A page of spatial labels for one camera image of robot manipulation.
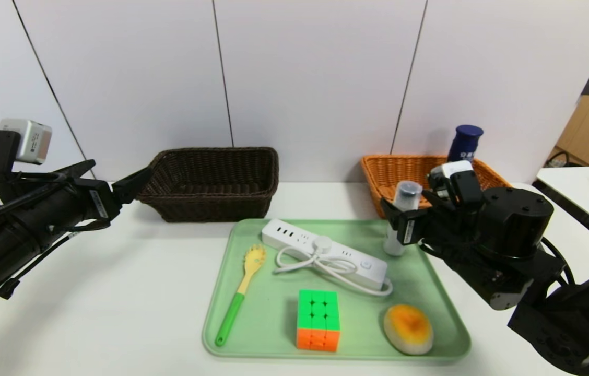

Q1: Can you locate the green orange puzzle cube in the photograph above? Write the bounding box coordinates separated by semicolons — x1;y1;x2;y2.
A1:
296;290;341;352

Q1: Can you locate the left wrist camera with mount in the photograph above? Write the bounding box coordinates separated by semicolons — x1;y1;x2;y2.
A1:
0;118;53;183

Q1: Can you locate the light green plastic tray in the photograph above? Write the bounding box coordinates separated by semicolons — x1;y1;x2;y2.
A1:
202;218;471;361

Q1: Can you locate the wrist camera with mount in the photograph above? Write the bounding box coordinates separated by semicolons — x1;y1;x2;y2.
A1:
428;160;483;209
0;118;53;183

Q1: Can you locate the black floor cable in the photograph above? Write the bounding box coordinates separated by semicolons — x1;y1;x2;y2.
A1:
545;151;571;169

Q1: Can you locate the yellow green pasta spoon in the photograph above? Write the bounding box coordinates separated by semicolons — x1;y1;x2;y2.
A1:
215;244;267;347

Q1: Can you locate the orange wicker basket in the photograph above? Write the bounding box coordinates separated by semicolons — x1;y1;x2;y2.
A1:
360;155;512;220

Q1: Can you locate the white tube with clear cap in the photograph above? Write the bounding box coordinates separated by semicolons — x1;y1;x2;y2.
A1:
384;181;423;256

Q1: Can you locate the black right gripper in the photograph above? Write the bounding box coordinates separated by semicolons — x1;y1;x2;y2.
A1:
380;189;453;252

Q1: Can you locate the white power strip with cable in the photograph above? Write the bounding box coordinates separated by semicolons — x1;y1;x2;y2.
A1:
262;219;393;297

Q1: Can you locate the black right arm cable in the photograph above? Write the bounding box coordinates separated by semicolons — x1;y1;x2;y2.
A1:
540;238;578;289

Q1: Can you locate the orange topped bread bun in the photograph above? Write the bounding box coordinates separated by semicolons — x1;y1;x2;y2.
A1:
383;304;434;356

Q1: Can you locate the white side table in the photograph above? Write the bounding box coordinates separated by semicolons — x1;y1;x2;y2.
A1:
535;167;589;232

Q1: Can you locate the white bottle with blue cap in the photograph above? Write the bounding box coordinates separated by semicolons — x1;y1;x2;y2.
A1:
447;124;484;163

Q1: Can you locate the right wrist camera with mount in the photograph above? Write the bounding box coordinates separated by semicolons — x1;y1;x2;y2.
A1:
428;160;483;209

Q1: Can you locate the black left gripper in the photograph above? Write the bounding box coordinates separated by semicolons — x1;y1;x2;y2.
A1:
12;159;152;245

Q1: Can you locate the dark brown wicker basket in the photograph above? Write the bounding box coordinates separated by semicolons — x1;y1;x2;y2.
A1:
135;147;279;224

